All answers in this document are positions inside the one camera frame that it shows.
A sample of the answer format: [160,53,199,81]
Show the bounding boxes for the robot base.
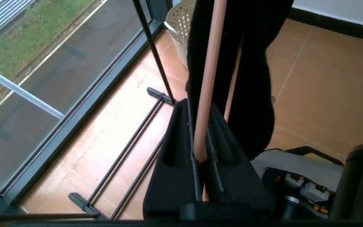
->
[250,119,363,221]

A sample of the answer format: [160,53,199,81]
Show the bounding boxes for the black shorts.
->
[185,0,296,162]

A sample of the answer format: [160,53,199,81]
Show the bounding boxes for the white laundry basket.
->
[163,0,199,69]

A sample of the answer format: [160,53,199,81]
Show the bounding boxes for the pink clothes hanger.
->
[192,0,245,163]

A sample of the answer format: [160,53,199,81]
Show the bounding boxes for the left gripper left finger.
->
[142,98,202,221]

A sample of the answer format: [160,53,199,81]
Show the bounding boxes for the black clothes rack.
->
[0,0,178,222]

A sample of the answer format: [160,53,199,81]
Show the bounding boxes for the window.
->
[0,0,173,206]

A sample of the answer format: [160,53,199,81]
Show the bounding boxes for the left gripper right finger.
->
[206,103,275,221]

